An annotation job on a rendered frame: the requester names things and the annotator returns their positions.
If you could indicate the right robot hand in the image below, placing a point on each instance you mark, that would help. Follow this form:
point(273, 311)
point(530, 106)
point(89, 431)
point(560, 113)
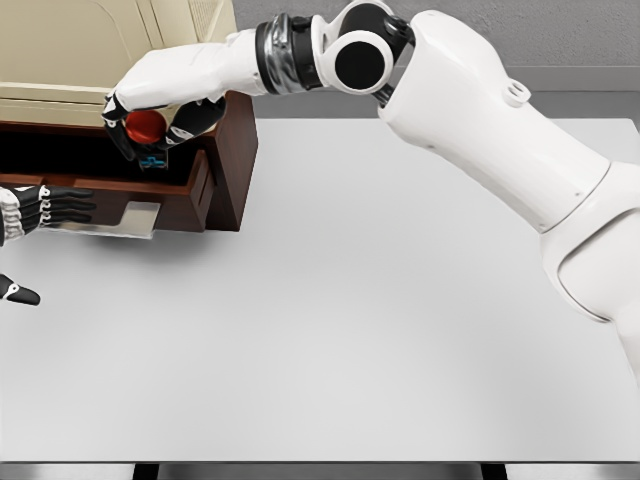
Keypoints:
point(165, 75)

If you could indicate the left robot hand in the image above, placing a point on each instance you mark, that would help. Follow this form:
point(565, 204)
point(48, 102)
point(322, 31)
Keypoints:
point(55, 205)

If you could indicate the red button switch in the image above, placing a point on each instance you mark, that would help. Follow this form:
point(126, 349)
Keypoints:
point(144, 125)

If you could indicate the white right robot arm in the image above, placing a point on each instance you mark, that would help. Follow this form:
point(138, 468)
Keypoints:
point(490, 150)

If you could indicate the brown cabinet with cream top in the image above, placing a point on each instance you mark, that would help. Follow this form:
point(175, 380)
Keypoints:
point(235, 160)

